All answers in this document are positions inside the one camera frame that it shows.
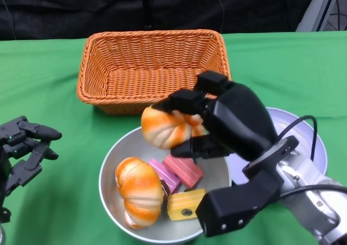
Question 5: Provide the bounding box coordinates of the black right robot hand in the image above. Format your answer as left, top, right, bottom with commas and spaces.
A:
151, 70, 279, 164

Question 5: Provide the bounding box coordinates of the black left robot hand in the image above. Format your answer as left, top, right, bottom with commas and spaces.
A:
0, 115, 62, 199

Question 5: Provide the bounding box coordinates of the ring-shaped orange striped bread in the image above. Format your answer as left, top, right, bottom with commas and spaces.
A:
140, 106, 207, 150

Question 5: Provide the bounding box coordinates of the grey round bowl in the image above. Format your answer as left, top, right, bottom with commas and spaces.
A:
99, 126, 233, 243

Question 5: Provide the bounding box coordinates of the croissant-shaped orange striped bread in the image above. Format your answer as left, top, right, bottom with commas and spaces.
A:
115, 157, 165, 229

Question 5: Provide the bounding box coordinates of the lavender round plate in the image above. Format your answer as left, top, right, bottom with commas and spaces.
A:
226, 106, 328, 186

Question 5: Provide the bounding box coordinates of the salmon toy cake with cherry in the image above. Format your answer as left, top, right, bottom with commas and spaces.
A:
162, 154, 204, 188

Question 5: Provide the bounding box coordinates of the magenta pink toy cake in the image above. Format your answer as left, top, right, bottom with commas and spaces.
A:
148, 158, 182, 194

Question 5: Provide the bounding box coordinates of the yellow toy cake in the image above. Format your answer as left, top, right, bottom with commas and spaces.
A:
166, 188, 207, 221

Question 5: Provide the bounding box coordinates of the orange wicker basket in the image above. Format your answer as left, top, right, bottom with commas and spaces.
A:
76, 29, 233, 115

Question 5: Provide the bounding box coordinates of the black pole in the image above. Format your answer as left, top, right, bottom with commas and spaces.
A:
143, 0, 153, 29

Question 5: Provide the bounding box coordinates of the black backdrop cloth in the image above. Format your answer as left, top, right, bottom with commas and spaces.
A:
0, 0, 318, 42

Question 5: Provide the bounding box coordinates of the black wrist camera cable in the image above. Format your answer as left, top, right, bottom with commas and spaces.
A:
276, 114, 318, 162

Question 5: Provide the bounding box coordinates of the thin black hanging cable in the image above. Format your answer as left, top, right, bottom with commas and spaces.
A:
216, 0, 226, 34

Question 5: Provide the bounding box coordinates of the aluminium frame post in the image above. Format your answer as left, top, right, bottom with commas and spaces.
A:
295, 0, 342, 32

